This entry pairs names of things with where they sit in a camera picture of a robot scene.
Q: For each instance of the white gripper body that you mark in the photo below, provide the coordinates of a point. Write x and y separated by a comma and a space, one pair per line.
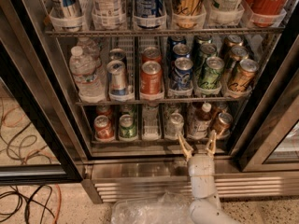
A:
200, 166

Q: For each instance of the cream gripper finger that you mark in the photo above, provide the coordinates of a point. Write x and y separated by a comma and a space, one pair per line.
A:
211, 144
185, 147

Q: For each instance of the brown drink plastic bottle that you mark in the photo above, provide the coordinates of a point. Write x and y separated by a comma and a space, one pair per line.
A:
198, 120

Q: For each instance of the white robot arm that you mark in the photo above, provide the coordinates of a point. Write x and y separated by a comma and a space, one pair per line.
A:
206, 206

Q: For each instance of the right fridge glass door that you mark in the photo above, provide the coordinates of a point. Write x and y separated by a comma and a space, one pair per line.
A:
270, 141

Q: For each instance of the fridge glass door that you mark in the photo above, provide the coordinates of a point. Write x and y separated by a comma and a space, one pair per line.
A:
270, 141
32, 139

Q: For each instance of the steel fridge base grille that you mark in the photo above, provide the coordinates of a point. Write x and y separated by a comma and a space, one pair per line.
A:
115, 180

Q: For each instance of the front clear water bottle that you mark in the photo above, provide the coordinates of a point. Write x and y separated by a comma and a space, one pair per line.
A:
84, 72

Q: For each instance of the clear water bottle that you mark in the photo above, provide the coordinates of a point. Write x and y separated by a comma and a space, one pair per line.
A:
90, 47
84, 72

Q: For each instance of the rear clear water bottle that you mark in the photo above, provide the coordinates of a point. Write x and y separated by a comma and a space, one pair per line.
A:
90, 47

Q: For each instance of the left fridge glass door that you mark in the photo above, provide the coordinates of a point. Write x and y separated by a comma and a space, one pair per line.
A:
32, 139

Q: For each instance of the red cola bottle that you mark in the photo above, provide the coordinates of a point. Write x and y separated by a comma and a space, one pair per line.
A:
265, 12

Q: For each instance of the top white label bottle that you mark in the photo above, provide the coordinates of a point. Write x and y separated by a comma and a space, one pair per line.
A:
111, 12

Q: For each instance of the bottom front bronze can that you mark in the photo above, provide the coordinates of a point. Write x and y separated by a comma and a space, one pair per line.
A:
222, 123

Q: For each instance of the bronze can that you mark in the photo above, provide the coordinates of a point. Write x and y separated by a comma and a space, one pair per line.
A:
222, 123
219, 107

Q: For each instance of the bottom silver can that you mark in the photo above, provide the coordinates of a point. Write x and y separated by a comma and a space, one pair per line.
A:
174, 126

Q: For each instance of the bottom rear bronze can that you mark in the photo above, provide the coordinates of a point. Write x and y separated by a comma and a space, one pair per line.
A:
219, 107

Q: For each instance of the clear plastic bin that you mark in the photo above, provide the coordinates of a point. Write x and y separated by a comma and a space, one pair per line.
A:
169, 208

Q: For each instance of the bottom front green can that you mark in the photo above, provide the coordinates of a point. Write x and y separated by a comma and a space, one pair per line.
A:
127, 128

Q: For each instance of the front green soda can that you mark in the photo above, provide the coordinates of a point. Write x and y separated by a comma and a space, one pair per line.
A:
210, 73

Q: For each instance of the green soda can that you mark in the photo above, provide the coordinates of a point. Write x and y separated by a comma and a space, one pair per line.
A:
206, 50
198, 40
210, 73

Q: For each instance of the front blue soda can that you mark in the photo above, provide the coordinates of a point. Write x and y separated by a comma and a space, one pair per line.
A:
181, 75

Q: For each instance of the blue soda can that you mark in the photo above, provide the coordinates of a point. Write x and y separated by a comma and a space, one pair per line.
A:
174, 40
181, 75
180, 50

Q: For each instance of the front gold soda can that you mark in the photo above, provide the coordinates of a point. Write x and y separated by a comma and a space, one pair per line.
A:
243, 73

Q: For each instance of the gold soda can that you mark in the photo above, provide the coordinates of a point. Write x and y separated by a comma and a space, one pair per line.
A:
243, 73
235, 55
230, 41

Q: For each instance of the bottom rear green can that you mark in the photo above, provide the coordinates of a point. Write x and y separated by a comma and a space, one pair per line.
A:
128, 109

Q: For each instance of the front orange soda can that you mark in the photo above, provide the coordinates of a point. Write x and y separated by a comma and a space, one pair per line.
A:
151, 76

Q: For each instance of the orange soda can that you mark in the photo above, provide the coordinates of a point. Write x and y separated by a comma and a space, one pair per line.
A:
151, 54
151, 76

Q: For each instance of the bottom front red can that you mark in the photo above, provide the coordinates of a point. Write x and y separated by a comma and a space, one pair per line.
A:
103, 127

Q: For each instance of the red can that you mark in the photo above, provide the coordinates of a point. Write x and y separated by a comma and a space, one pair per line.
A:
103, 127
104, 110

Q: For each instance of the bottom rear red can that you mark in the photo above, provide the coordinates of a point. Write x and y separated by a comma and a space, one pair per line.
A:
104, 110

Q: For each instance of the middle green soda can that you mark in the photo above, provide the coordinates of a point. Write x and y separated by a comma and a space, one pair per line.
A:
206, 50

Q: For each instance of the middle gold soda can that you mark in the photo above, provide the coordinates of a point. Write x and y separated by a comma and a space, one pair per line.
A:
235, 55

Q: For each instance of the middle blue soda can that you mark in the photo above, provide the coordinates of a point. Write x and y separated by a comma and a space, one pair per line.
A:
180, 50

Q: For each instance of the rear orange soda can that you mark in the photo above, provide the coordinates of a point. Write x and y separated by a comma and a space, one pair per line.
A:
151, 54

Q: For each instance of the rear green soda can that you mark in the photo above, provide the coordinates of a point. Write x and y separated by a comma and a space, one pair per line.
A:
198, 40

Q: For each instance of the rear gold soda can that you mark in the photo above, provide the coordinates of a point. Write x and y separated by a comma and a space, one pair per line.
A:
230, 41

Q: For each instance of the rear blue soda can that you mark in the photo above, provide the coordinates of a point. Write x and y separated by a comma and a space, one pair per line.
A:
174, 40

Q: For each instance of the rear silver blue can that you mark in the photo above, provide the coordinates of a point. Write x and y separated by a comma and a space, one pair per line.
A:
117, 54

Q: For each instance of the top gold can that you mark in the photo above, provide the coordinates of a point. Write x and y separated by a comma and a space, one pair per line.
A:
186, 12

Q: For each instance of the top blue patterned can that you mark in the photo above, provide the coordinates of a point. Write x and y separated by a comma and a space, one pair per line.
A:
149, 8

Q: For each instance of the top blue white can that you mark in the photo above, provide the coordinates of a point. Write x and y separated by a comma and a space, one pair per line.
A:
67, 9

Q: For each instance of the middle wire shelf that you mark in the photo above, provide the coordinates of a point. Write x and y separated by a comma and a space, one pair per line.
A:
165, 101

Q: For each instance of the wire shelf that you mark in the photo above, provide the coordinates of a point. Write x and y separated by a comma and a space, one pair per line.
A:
165, 101
165, 32

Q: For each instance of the top wire shelf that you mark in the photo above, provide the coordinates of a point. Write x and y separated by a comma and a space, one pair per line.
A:
165, 32

